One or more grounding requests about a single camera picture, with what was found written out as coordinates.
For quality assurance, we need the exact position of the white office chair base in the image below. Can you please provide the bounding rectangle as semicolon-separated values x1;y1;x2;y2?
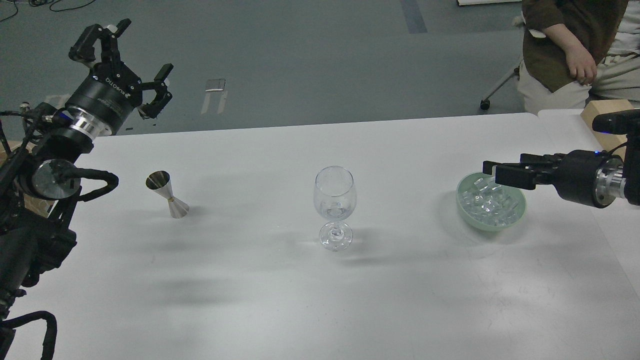
478;55;523;112

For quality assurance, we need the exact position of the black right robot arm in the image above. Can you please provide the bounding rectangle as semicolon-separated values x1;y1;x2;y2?
482;149;639;208

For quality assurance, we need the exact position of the clear wine glass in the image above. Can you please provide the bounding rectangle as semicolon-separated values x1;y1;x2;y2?
313;165;357;252

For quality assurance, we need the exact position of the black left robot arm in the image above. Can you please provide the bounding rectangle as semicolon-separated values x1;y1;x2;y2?
0;18;173;360

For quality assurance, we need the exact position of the silver floor plate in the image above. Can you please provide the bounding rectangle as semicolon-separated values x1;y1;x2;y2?
205;78;226;92

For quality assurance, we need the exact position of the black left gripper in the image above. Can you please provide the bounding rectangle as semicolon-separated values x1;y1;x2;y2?
65;18;174;135

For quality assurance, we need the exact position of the steel cocktail jigger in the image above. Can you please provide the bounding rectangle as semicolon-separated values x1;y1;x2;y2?
145;170;190;219

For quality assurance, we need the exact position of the tan checkered chair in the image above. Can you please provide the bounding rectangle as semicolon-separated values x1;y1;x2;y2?
0;140;57;218

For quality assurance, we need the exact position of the light wooden block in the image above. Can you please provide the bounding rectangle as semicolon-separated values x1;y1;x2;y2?
580;99;639;151

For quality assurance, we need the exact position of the green bowl of ice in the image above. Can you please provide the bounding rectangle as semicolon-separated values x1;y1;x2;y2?
455;172;527;231

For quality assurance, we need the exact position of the person's bare hand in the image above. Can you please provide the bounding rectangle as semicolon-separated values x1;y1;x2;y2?
564;43;597;85

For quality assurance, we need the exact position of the clear ice cube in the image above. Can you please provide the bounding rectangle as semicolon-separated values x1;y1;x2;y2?
482;177;503;194

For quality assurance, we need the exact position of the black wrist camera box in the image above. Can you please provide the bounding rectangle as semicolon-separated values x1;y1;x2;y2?
591;109;640;136

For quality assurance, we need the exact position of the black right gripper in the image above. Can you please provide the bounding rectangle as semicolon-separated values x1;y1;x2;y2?
482;150;626;208

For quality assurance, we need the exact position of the person in brown jacket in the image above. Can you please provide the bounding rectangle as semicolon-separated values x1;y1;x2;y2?
517;0;640;114

